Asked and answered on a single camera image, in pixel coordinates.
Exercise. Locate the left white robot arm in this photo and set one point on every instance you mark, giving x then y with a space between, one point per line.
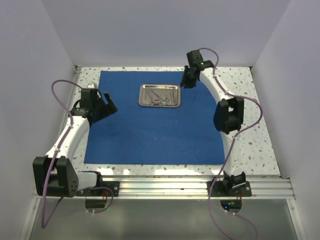
54 174

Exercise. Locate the steel surgical scissors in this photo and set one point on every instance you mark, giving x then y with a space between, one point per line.
154 101

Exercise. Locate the aluminium left side rail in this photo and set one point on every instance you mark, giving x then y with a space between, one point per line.
74 85

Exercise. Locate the aluminium rail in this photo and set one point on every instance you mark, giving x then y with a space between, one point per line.
193 187
74 85

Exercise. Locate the steel surgical forceps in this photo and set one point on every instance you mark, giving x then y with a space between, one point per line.
173 96

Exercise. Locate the blue surgical drape cloth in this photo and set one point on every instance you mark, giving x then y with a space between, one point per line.
137 135

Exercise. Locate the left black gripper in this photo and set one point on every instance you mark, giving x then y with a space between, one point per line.
111 107

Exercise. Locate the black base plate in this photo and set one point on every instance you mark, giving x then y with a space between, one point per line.
246 187
105 189

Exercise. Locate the steel hemostat clamp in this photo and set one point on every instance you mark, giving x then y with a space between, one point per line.
163 101

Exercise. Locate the silver instrument tray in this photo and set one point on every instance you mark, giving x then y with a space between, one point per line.
163 89

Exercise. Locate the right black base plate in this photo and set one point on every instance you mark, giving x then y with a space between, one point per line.
246 187

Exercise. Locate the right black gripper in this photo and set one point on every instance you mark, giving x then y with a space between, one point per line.
185 82

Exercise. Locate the aluminium front rail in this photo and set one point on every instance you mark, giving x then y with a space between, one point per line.
193 187

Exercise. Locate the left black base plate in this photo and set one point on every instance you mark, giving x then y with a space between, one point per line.
105 189

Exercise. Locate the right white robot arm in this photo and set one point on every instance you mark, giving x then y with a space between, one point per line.
228 119

